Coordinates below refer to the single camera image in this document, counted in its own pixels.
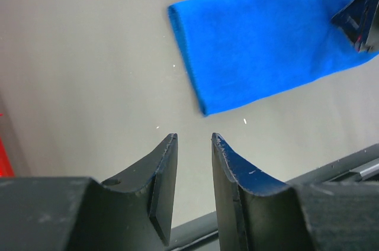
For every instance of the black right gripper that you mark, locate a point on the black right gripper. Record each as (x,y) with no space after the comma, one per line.
(359,22)

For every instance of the red plastic bin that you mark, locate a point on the red plastic bin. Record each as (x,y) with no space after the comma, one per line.
(6,166)

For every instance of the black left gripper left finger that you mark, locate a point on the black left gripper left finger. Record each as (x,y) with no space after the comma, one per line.
(131,210)

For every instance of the blue towel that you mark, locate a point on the blue towel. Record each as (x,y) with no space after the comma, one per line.
(239,51)

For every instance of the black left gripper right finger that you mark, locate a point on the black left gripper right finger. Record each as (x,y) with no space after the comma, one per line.
(256,211)

